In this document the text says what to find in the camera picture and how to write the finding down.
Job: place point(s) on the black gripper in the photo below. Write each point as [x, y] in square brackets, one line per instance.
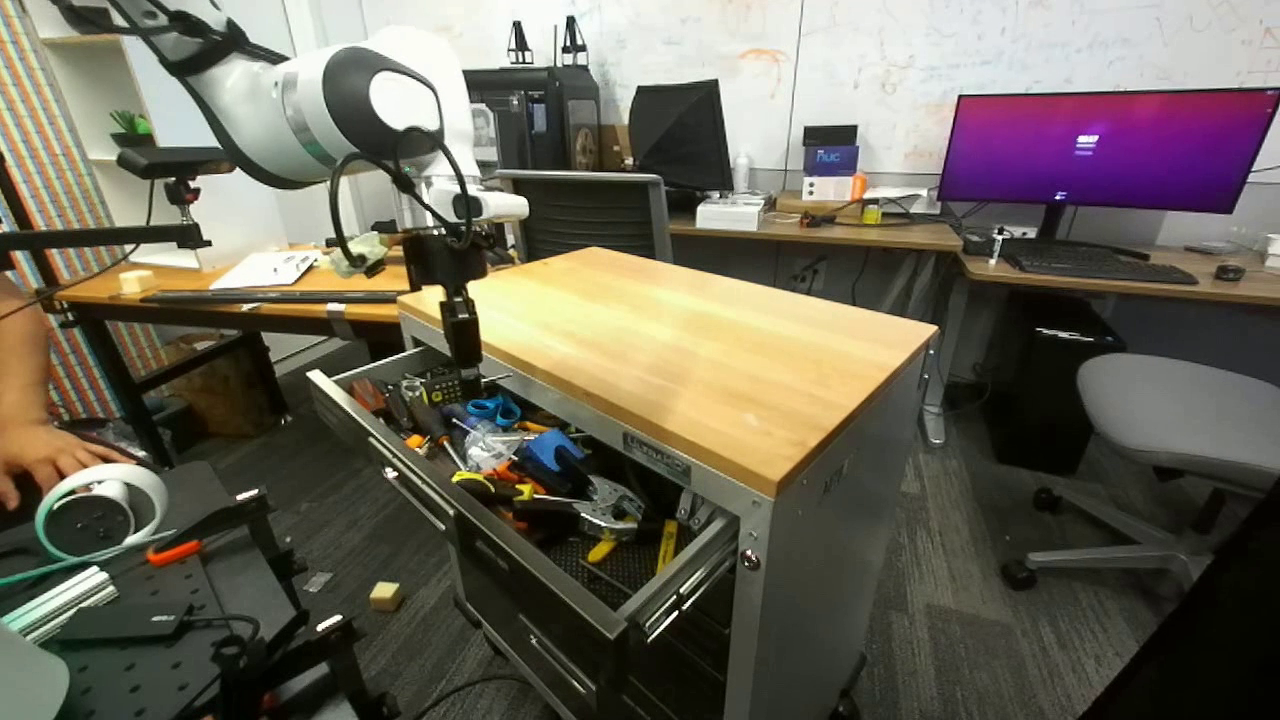
[463, 319]

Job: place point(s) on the grey metal tool drawer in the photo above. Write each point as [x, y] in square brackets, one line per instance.
[533, 560]

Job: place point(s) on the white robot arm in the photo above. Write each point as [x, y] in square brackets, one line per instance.
[305, 115]

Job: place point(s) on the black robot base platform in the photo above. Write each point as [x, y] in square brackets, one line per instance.
[161, 667]

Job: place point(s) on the person's forearm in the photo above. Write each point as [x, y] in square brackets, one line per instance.
[18, 355]

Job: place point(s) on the person's hand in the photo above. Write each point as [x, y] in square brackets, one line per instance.
[53, 447]

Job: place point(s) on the blue plastic tool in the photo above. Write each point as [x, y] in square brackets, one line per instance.
[552, 453]

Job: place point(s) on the black mesh office chair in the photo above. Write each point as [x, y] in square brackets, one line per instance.
[584, 215]

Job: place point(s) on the silver pliers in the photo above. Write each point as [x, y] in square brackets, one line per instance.
[614, 504]

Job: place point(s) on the white paper booklet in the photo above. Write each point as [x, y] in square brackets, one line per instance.
[266, 270]

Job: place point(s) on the grey cabinet with wooden top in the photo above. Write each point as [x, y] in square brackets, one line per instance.
[693, 363]

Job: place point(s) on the small wooden block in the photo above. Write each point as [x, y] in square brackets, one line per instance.
[384, 598]

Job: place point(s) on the black computer case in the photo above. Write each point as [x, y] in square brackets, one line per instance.
[533, 116]

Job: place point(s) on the wooden side desk black legs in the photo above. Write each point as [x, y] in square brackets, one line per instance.
[200, 306]

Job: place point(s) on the white box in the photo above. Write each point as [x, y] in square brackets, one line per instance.
[728, 215]

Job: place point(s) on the black angular monitor back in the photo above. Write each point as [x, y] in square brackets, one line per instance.
[683, 133]

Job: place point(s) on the small beige block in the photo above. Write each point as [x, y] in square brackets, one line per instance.
[137, 282]

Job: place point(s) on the white tape roll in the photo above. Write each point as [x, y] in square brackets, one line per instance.
[146, 497]

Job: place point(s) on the black boom rod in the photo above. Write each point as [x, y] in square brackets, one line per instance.
[93, 239]

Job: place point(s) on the small green plant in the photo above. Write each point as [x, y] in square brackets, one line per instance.
[135, 130]

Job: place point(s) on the dark blue box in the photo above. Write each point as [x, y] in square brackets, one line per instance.
[831, 152]

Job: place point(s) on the yellow ball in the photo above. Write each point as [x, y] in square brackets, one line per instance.
[870, 215]

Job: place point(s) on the striped fabric panel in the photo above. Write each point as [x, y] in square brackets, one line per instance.
[53, 162]

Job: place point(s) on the silver aluminium bar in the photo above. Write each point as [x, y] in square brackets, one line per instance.
[63, 601]

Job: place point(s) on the black under desk computer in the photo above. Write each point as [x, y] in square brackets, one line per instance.
[1055, 384]

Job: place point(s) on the black keyboard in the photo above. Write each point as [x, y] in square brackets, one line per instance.
[1103, 267]

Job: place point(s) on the monitor with purple screen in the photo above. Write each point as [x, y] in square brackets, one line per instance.
[1104, 147]

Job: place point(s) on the grey fabric office chair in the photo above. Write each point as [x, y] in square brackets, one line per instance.
[1172, 415]

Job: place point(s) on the black computer mouse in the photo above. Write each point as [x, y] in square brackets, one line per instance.
[1228, 273]

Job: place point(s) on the wrist mounted camera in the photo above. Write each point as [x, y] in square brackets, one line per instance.
[447, 258]

